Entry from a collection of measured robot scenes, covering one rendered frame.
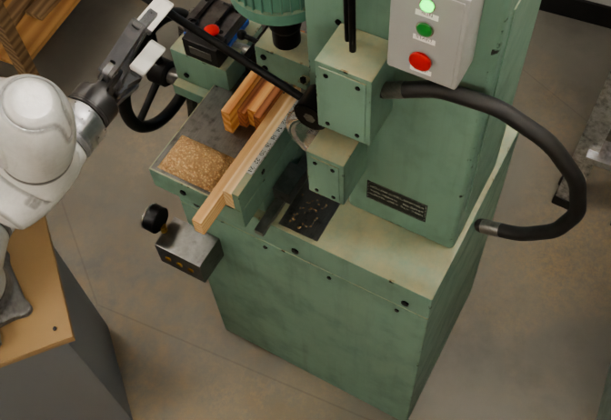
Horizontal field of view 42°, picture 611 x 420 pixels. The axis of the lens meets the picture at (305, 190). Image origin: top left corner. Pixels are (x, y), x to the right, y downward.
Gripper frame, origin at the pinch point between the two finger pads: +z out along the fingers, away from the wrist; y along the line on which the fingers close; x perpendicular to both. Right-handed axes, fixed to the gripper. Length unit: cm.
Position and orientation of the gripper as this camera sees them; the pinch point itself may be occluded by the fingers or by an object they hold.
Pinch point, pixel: (158, 27)
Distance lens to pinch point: 138.0
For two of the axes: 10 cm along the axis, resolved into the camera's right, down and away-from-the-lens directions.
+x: -8.4, -5.5, -0.2
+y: 2.6, -3.5, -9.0
